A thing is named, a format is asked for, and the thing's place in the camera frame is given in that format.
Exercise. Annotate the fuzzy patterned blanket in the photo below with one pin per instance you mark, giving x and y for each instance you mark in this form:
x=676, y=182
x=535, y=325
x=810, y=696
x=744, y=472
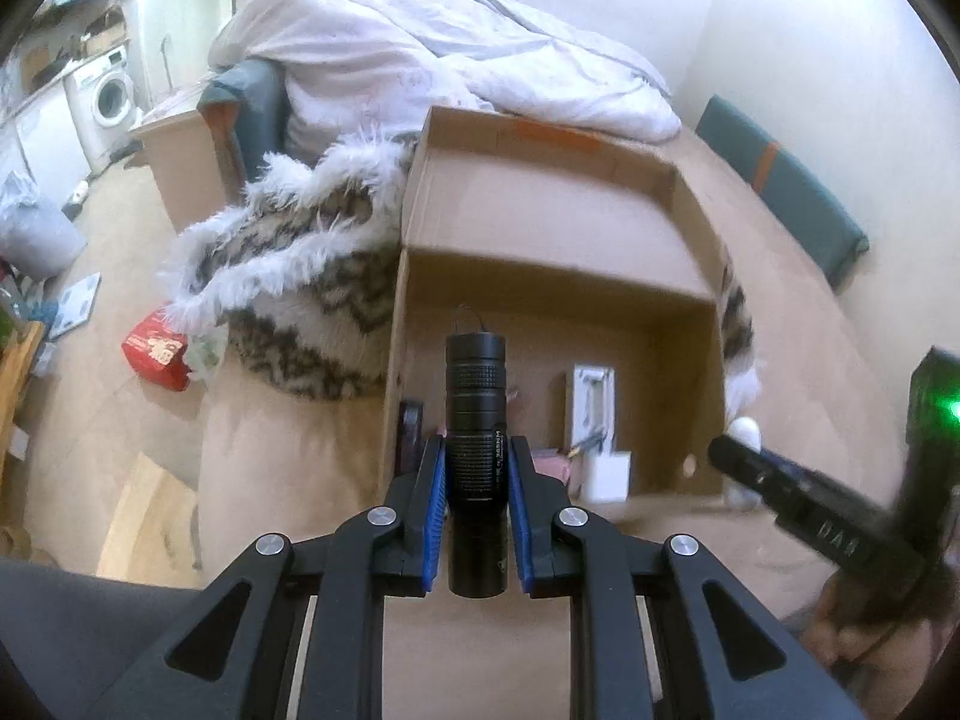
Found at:
x=300, y=300

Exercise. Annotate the red printed box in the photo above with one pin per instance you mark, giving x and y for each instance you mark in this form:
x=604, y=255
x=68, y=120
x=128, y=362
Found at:
x=154, y=352

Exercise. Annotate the white charger plug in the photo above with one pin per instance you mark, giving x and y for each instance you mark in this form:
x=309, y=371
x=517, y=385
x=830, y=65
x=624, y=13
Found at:
x=607, y=476

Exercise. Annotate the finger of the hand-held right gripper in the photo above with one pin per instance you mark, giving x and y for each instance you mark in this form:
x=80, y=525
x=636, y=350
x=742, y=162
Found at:
x=757, y=472

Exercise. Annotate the brown cardboard box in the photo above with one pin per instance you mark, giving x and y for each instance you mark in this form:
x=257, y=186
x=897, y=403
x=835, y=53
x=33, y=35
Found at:
x=555, y=300

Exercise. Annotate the yellow wooden rack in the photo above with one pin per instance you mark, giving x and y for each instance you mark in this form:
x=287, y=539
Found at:
x=19, y=375

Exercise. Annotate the cardboard piece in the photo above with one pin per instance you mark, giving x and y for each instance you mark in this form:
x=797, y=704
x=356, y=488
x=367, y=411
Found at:
x=150, y=517

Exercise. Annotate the person's grey trouser leg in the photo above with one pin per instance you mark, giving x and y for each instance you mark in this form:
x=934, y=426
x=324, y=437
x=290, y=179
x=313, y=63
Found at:
x=75, y=637

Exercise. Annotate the person's right hand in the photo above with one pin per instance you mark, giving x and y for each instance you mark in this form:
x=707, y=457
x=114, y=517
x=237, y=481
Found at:
x=847, y=637

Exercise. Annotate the toilet paper roll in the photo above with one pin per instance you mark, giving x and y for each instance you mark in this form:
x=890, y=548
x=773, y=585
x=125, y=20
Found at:
x=76, y=195

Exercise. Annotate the wooden bedside cabinet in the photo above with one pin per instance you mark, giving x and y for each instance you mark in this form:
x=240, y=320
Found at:
x=187, y=165

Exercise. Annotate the bathroom scale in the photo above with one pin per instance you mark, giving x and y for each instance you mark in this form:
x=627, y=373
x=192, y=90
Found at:
x=75, y=307

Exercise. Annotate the black flashlight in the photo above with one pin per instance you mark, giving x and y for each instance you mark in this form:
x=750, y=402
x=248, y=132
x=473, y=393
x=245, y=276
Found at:
x=476, y=465

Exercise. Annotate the pink soft lump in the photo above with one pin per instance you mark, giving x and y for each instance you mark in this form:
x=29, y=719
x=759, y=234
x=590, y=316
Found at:
x=555, y=469

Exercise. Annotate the white kitchen base cabinet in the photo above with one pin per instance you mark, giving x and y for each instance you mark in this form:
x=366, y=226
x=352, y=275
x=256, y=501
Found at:
x=45, y=142

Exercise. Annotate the white washing machine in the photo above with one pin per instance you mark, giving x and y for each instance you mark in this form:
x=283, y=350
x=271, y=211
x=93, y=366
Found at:
x=105, y=105

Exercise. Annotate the clear plastic bag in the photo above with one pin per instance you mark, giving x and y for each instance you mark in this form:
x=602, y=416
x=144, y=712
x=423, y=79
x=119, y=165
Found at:
x=202, y=356

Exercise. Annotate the teal cushion orange stripe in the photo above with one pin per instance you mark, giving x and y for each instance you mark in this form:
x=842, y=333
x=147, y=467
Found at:
x=255, y=112
x=787, y=187

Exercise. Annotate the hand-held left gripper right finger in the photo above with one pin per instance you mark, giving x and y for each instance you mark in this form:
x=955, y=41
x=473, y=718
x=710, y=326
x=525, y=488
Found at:
x=521, y=510

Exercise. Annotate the white duvet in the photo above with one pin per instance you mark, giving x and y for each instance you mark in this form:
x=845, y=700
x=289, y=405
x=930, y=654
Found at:
x=450, y=45

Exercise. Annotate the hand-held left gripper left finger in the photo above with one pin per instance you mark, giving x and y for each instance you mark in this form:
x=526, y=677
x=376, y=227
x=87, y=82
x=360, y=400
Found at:
x=433, y=510

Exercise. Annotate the long white box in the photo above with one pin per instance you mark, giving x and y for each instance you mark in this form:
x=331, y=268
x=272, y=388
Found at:
x=589, y=397

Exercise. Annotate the white plastic case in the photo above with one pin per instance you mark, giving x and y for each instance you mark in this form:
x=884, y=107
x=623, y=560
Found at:
x=744, y=435

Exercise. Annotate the grey plastic bag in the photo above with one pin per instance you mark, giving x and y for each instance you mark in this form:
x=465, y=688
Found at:
x=37, y=232

